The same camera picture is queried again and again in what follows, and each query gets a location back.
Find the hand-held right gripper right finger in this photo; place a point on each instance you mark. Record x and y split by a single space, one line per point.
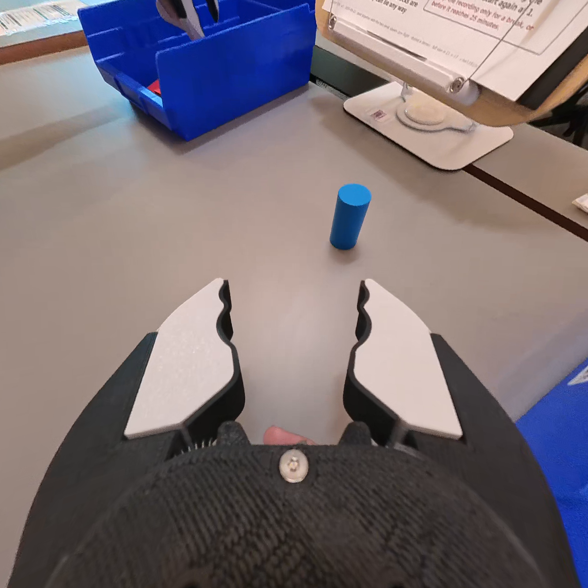
404 367

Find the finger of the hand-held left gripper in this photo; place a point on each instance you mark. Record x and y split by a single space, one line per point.
181 16
212 9

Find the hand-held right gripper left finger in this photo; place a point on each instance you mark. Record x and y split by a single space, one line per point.
183 367

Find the blue plastic storage bin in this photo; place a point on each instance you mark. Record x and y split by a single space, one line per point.
560 459
229 82

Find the red rectangular wooden block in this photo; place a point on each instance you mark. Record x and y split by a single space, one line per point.
155 87

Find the blue wooden cylinder block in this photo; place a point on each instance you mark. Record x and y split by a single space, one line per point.
349 216

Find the person's right hand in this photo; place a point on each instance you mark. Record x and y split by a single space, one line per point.
285 436

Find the white label sheet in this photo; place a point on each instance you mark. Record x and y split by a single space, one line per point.
36 18

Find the leaflet in plastic sleeve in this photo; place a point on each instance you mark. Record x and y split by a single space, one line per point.
582 203

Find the printed instruction sheet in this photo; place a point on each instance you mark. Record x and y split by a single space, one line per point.
459 36

